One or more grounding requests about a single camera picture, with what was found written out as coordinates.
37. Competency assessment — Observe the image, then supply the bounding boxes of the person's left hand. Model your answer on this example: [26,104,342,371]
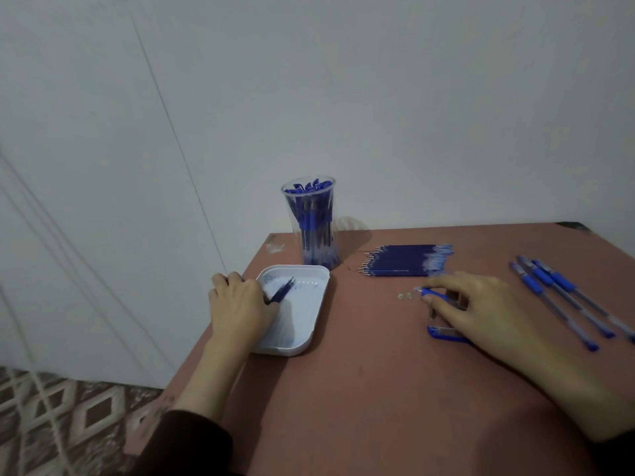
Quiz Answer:
[208,271,281,344]

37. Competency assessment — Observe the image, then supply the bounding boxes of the person's right hand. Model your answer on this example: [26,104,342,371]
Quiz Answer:
[421,271,545,373]

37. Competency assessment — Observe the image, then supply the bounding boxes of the clear blue pen barrel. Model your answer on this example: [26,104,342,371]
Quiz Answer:
[427,312,472,344]

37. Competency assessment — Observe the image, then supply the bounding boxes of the dark blue pen parts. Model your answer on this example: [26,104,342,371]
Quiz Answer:
[267,276,297,306]

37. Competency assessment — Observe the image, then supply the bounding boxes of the person's right forearm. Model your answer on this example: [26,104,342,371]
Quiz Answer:
[515,337,635,445]

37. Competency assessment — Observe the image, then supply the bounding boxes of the person's left forearm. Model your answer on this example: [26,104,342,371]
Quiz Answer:
[173,338,260,428]

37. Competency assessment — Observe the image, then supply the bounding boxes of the row of blue pen refills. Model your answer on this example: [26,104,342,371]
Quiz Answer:
[358,244,455,278]

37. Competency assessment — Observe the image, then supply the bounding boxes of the white plastic tray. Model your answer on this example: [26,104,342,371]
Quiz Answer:
[249,264,331,358]

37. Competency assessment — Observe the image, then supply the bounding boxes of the clear plastic cup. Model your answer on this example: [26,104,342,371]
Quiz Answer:
[281,175,342,271]

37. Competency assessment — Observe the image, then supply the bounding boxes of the bunch of blue pens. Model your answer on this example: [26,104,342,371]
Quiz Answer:
[284,179,339,268]

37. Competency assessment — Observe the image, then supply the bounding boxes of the blue capped pen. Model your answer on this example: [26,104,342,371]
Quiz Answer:
[515,255,616,340]
[531,258,635,345]
[509,261,600,353]

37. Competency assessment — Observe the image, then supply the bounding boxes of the dark left sleeve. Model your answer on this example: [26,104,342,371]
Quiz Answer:
[130,409,234,476]

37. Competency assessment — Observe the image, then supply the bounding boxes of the thin white cable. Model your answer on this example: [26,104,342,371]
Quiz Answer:
[0,281,76,476]
[0,152,175,373]

